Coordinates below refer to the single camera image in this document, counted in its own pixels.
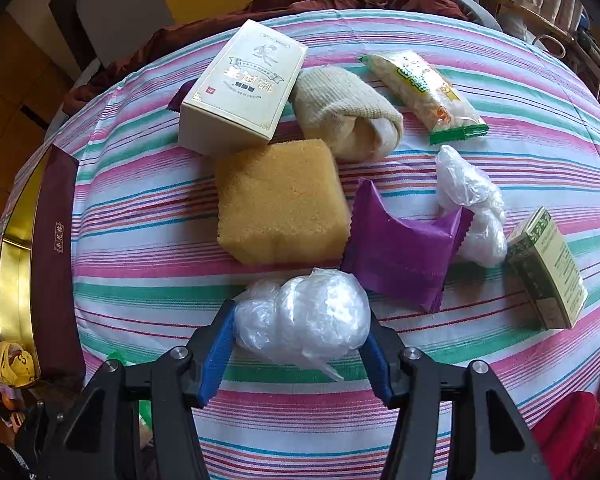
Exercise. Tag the wooden shelf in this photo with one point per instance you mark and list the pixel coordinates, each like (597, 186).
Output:
(535, 7)

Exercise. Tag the yellow sponge block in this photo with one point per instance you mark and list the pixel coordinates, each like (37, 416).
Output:
(280, 200)

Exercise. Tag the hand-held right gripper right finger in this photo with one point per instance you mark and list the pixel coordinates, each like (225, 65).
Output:
(378, 367)

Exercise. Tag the red clothing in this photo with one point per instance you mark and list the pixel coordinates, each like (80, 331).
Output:
(565, 430)

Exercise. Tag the black rolled mat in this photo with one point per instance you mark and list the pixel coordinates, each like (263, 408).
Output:
(65, 15)

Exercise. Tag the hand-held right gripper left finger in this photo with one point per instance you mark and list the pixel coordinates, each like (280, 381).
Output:
(215, 355)

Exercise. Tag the cream and gold carton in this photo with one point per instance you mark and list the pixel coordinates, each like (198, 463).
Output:
(240, 85)

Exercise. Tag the yellow plastic bag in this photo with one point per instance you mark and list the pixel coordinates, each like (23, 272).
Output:
(17, 362)

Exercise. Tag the small purple packet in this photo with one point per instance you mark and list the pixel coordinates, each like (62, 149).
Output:
(182, 96)

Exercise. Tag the green and white carton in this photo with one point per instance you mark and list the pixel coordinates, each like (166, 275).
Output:
(545, 270)

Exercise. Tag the large purple packet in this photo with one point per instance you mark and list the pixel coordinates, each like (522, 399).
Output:
(400, 255)

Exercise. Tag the wooden wardrobe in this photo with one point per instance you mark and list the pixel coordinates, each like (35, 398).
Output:
(15, 85)

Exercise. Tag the clear plastic bag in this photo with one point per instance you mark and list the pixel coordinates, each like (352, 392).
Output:
(300, 315)
(465, 185)

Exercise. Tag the striped tablecloth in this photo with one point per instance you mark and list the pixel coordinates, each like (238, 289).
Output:
(130, 210)

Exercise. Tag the green-edged snack packet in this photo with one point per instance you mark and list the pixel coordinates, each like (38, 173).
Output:
(425, 92)

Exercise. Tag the gold tin box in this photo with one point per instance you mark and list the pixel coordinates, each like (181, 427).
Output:
(55, 260)

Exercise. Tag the beige towel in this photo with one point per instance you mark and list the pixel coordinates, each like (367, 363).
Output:
(340, 110)

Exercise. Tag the grey yellow blue sofa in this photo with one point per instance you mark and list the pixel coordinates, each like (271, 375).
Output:
(125, 10)

